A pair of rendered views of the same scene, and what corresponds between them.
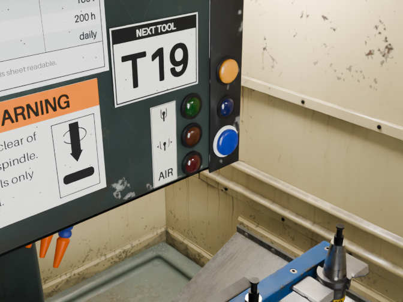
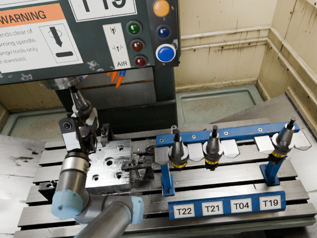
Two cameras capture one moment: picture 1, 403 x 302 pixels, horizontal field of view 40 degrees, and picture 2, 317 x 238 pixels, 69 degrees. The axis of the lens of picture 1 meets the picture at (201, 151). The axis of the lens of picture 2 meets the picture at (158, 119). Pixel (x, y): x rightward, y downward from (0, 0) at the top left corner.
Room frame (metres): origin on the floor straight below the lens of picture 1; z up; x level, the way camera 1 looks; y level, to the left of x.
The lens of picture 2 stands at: (0.27, -0.27, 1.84)
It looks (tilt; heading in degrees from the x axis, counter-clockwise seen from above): 47 degrees down; 46
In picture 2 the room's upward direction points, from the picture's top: 9 degrees counter-clockwise
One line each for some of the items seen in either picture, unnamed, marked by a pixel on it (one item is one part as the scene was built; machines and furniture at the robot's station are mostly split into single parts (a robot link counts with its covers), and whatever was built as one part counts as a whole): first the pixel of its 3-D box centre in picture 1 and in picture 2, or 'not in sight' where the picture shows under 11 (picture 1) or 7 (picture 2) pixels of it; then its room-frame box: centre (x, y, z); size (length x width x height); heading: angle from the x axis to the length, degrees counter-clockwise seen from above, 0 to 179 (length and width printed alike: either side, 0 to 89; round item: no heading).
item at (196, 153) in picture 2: not in sight; (195, 152); (0.63, -0.04, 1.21); 0.07 x 0.05 x 0.01; 42
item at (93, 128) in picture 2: not in sight; (89, 127); (0.47, 0.26, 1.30); 0.09 x 0.05 x 0.02; 29
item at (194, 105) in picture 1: (192, 106); (134, 28); (0.52, 0.01, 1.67); 0.02 x 0.01 x 0.02; 132
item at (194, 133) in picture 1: (192, 135); (137, 46); (0.52, 0.01, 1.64); 0.02 x 0.01 x 0.02; 132
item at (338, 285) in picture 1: (333, 277); (282, 142); (0.82, -0.24, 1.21); 0.06 x 0.06 x 0.03
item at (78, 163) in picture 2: not in sight; (76, 167); (0.35, 0.19, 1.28); 0.08 x 0.05 x 0.08; 132
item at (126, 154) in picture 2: not in sight; (99, 165); (0.47, 0.36, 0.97); 0.29 x 0.23 x 0.05; 132
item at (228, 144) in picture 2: not in sight; (229, 148); (0.71, -0.12, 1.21); 0.07 x 0.05 x 0.01; 42
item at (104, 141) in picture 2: not in sight; (106, 137); (0.60, 0.45, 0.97); 0.13 x 0.03 x 0.15; 42
